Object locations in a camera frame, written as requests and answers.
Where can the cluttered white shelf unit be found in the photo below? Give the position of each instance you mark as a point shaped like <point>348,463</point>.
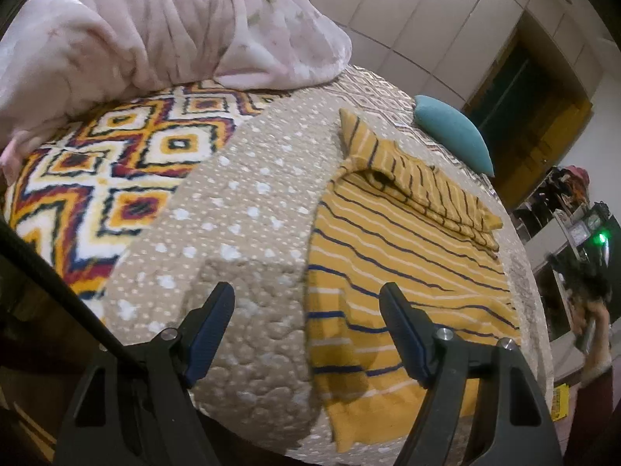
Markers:
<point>559,226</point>

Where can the teal oval pillow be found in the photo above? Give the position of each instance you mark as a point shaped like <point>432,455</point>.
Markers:
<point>454,131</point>

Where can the pink fluffy blanket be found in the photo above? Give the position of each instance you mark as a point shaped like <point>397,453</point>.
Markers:
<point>60,58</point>

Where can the colourful geometric pattern blanket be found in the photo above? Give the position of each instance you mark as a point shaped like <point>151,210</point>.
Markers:
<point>86,193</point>

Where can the beige dotted quilt bedspread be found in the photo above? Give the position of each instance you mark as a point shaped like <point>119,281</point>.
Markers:
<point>245,217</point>

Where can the brown wooden door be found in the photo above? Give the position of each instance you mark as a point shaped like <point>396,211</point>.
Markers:
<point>528,116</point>

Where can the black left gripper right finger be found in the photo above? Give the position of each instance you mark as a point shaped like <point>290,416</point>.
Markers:
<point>512,423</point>

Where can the beige wardrobe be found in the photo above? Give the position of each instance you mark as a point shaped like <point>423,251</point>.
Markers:
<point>446,48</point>

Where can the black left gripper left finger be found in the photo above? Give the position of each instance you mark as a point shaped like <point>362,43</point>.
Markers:
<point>134,408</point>

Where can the person's right hand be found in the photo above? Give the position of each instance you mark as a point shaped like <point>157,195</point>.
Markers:
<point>598,358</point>

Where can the yellow striped knit sweater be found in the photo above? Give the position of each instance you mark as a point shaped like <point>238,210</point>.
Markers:
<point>386,216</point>

